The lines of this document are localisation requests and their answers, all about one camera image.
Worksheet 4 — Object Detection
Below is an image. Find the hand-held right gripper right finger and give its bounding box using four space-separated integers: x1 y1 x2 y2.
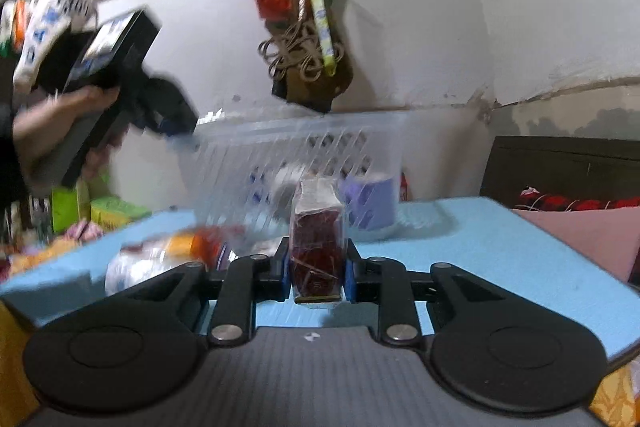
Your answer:
343 239 506 347

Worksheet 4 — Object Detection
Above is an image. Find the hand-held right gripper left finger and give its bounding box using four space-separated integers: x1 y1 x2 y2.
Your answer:
125 236 292 347

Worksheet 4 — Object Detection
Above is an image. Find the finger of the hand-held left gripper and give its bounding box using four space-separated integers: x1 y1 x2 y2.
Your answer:
165 131 203 154

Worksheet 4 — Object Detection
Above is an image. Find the clear packet of red threads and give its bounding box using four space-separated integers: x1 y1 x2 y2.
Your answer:
289 177 348 305

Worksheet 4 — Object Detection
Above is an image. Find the clear plastic basket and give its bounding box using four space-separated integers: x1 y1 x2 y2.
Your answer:
191 112 408 253

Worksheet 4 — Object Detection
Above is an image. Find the person's left hand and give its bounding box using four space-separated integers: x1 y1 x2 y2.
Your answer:
12 86 123 180

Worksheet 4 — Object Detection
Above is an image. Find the purple packet in basket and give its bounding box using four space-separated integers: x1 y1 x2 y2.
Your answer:
339 173 399 231

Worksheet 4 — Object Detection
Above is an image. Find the orange snack packet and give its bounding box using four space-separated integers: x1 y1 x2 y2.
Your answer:
190 227 238 270

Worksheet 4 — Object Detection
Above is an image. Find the white blue printed packet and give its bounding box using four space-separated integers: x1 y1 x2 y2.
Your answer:
12 0 96 94

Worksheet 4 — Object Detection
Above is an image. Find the green box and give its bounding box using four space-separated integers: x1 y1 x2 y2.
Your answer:
90 197 152 234

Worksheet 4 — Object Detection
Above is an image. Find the clear plastic bag with food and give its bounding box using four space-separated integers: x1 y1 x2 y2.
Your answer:
104 234 201 298

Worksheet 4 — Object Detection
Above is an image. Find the brown paper bag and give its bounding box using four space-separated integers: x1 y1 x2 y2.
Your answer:
259 0 354 114

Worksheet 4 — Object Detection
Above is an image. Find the blue table mat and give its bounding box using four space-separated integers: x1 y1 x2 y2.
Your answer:
0 197 640 363

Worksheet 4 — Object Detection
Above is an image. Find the yellow green striped tube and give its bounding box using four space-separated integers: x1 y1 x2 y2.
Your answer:
299 0 336 76

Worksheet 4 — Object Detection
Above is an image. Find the red floral blanket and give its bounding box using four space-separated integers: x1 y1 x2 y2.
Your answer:
515 188 640 212

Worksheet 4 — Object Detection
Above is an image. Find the dark wooden headboard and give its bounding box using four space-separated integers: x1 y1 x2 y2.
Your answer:
479 136 640 208

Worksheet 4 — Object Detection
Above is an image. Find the pink pillow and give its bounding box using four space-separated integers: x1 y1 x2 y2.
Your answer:
512 206 640 285

